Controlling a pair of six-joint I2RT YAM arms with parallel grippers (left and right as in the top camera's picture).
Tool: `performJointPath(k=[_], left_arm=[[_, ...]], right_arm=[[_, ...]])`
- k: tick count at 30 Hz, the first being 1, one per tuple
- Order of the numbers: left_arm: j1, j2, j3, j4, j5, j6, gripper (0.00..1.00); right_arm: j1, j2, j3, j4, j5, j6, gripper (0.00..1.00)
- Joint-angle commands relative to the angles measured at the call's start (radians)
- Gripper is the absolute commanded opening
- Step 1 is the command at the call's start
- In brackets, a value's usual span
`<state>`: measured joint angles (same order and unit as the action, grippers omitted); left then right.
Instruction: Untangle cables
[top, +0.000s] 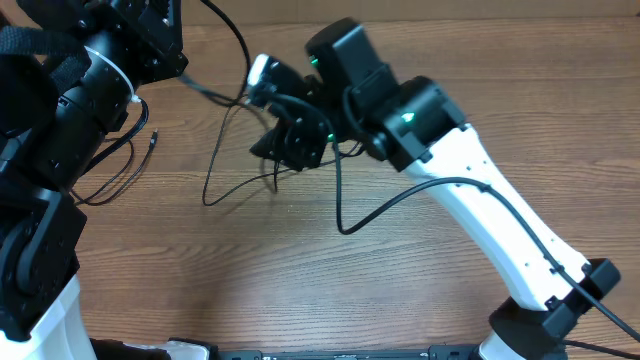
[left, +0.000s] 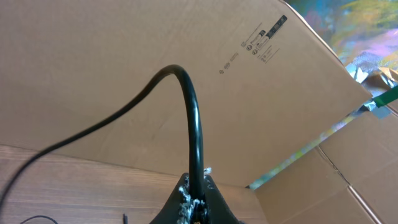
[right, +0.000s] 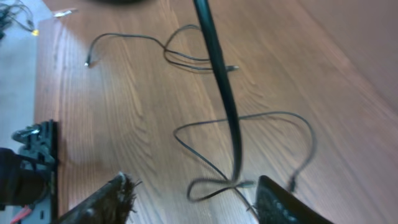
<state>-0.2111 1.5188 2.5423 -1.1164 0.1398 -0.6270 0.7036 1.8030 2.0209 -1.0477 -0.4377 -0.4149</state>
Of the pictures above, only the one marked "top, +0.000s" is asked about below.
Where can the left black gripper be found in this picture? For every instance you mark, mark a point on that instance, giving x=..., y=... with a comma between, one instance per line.
x=155, y=43

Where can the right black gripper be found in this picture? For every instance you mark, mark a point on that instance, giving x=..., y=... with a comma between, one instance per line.
x=299, y=147

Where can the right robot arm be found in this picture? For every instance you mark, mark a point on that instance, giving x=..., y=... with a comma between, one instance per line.
x=416, y=127

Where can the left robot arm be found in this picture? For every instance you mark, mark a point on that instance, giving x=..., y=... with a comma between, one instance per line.
x=66, y=83

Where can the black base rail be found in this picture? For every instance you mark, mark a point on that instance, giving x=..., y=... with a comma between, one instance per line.
x=433, y=352

